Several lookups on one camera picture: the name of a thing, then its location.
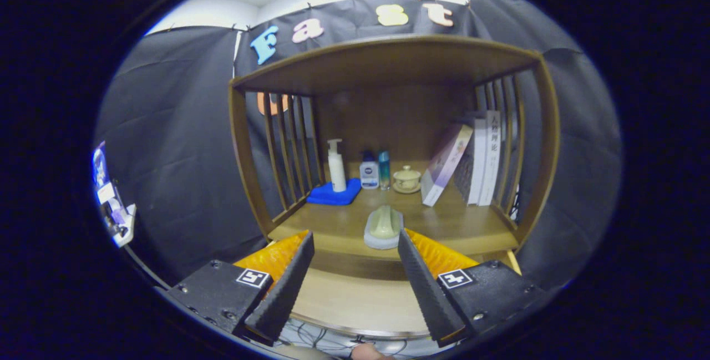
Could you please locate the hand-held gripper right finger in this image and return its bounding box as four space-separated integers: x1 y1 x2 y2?
398 229 547 348

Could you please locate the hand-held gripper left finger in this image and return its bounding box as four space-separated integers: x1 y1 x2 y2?
166 230 315 347

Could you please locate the wooden drawer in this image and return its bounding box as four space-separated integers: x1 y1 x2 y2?
286 249 523 341

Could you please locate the green handled scrub brush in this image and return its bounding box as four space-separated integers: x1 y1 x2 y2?
363 205 404 250

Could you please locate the wooden countertop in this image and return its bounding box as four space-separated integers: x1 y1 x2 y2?
267 174 519 258

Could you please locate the wooden cabinet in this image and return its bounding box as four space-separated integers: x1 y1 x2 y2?
229 34 561 344

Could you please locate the blue folded cloth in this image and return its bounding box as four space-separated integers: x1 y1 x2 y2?
306 178 362 206

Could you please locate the beige lidded teacup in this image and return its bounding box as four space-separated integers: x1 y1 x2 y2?
392 165 423 194

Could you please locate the purple and white book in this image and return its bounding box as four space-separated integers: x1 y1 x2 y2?
420 123 474 207

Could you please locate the teal bottle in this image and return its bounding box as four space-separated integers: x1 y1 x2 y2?
378 150 391 191

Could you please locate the white lotion bottle blue cap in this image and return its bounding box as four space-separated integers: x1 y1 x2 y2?
359 151 380 190

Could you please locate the white book plain spine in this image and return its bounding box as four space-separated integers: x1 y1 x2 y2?
468 119 489 205

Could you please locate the white pump bottle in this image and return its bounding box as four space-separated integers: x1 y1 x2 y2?
327 139 347 193

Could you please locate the white book lettered spine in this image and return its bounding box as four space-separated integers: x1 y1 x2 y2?
478 110 501 206

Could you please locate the tangle of floor cables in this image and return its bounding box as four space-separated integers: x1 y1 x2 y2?
277 318 439 358

